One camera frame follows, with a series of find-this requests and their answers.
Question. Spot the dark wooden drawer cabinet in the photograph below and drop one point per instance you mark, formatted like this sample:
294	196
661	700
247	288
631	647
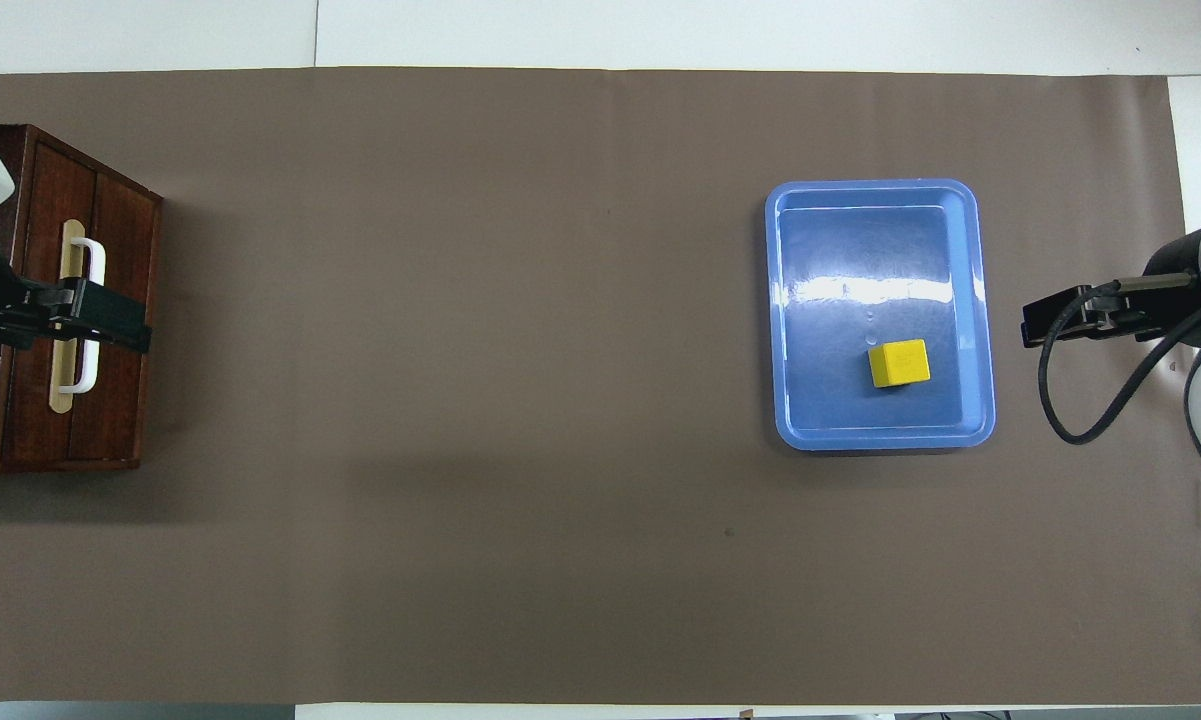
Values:
120	400

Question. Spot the brown table mat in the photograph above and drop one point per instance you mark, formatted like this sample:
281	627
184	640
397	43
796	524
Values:
460	450

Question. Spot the blue plastic tray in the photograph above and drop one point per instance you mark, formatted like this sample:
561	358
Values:
860	280

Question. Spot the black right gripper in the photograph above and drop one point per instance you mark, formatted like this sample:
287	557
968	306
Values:
1175	270

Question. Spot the yellow cube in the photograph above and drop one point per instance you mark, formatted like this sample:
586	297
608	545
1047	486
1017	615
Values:
900	364

